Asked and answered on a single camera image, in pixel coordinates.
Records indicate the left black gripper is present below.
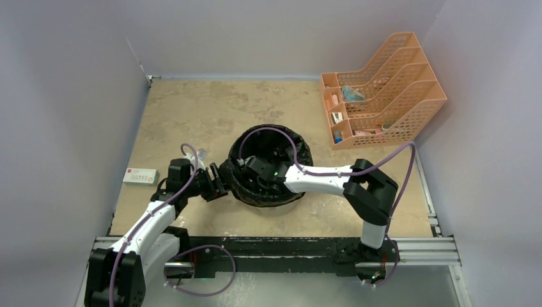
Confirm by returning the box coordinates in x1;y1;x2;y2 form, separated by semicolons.
183;163;236;201

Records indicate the black plastic trash bag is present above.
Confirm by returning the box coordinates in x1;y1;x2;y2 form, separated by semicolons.
219;124;313;207

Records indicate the orange plastic file organizer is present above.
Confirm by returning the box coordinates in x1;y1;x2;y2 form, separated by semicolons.
319;32;447;150

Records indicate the beige round trash bin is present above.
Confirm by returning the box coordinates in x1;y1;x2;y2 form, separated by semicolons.
245;202;297;217

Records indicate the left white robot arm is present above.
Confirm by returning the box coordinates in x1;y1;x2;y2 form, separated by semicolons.
84;155;228;306

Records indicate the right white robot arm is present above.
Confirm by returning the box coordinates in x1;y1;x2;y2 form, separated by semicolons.
237;156;398;260

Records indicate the white small box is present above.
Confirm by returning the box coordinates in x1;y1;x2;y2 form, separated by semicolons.
123;168;159;186

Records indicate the blue small bottle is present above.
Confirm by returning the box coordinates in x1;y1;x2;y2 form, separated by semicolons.
332;130;343;144

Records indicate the white stapler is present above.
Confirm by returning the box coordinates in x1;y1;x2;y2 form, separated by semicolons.
330;112;343;125

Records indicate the teal packet in organizer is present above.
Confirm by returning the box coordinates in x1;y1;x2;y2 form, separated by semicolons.
341;85;366;102

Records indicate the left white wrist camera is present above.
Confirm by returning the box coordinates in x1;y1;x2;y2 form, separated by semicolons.
190;148;207;169

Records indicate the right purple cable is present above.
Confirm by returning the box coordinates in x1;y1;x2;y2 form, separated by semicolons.
236;126;418;289

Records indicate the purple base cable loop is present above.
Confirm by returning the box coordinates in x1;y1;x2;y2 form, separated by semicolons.
163;244;237;298

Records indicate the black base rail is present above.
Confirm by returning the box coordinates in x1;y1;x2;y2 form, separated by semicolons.
166;236;400;281

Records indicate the aluminium frame rail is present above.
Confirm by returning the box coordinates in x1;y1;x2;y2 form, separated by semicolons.
396;237;461;266

